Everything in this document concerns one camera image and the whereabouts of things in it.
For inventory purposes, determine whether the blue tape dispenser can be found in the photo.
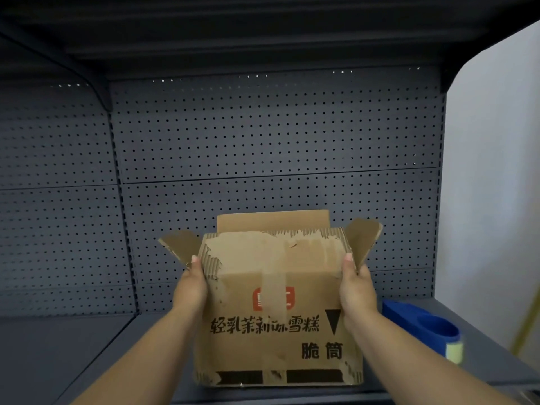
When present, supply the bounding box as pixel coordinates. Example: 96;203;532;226
381;300;465;366

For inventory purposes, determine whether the person's left forearm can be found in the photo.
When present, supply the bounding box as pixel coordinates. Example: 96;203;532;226
71;307;200;405

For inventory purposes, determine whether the person's left hand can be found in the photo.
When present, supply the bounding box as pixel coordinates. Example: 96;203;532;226
172;255;209;318

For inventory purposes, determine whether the person's right forearm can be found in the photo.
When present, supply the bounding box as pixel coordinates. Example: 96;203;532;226
344;309;522;405

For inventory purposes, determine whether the yellow stick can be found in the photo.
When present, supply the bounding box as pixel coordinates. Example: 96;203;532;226
509;285;540;358

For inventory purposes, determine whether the grey pegboard back panel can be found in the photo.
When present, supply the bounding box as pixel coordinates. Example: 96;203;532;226
107;65;447;313
0;79;139;319

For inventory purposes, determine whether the person's right hand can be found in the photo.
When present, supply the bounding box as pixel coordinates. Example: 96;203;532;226
339;253;379;324

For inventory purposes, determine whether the brown cardboard box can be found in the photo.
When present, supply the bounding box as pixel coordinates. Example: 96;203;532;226
158;209;384;389

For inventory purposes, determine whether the grey metal shelf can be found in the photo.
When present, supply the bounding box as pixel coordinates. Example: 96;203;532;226
0;0;540;114
0;314;137;405
52;295;540;405

